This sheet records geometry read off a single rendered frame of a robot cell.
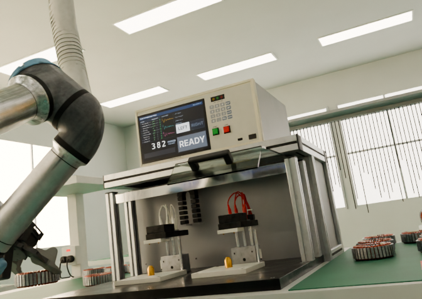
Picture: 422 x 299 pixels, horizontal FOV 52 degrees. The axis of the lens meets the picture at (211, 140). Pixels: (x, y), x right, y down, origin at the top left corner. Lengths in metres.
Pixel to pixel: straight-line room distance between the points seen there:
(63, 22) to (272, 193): 1.98
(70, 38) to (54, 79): 1.88
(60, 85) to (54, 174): 0.20
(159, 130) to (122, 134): 7.89
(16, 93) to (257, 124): 0.68
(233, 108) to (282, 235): 0.42
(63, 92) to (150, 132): 0.51
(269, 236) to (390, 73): 6.55
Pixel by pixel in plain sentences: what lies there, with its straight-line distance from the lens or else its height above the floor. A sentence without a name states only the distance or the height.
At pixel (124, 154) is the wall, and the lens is 9.25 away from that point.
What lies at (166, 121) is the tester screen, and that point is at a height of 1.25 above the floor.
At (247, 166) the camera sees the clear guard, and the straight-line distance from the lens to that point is 1.01.
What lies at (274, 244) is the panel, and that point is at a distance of 1.41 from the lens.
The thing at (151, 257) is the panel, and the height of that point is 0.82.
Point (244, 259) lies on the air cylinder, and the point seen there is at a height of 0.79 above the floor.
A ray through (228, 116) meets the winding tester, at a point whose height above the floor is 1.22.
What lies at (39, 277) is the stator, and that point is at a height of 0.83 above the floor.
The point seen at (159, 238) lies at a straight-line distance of 1.33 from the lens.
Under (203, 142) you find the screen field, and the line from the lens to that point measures 1.37.
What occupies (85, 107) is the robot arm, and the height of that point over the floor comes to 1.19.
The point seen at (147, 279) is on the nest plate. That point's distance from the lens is 1.23.
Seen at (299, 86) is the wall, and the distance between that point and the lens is 7.96.
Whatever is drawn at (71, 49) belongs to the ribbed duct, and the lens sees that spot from 2.86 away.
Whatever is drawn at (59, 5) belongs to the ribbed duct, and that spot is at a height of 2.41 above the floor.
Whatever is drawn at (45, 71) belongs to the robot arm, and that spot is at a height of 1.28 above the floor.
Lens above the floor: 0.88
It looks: 12 degrees up
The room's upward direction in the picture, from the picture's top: 8 degrees counter-clockwise
